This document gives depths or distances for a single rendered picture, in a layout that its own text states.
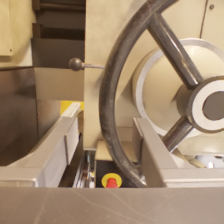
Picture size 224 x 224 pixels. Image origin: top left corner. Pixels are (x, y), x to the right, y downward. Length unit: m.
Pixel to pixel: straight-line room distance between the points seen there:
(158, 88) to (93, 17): 0.25
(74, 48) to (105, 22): 0.68
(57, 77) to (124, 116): 0.77
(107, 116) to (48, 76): 0.99
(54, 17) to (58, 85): 0.45
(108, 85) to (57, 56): 0.95
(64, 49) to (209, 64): 0.92
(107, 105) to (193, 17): 0.37
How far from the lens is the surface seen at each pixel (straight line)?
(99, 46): 0.46
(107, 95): 0.22
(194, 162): 0.65
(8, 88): 0.95
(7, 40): 0.95
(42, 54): 1.19
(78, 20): 1.25
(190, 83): 0.28
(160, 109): 0.37
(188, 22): 0.51
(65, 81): 1.16
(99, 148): 0.46
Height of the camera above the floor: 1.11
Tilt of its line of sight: 2 degrees up
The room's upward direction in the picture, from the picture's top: 94 degrees clockwise
